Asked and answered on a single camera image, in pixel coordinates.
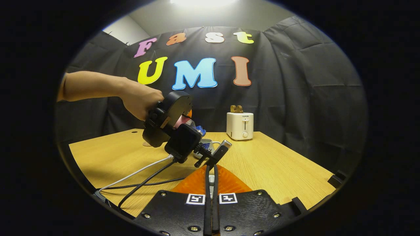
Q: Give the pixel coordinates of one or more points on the clear water bottle pink label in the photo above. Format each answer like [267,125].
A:
[183,122]

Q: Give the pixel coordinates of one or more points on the white toaster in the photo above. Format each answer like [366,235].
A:
[239,126]

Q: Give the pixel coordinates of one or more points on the blue folded towel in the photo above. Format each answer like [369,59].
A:
[201,131]

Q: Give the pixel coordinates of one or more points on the white blue-patterned teacup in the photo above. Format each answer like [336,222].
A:
[210,144]

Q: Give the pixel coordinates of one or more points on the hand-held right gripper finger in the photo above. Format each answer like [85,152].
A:
[207,213]
[215,213]

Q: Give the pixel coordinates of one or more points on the ceiling light panel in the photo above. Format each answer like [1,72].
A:
[203,2]

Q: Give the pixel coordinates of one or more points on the round brown coaster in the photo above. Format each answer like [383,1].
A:
[146,144]

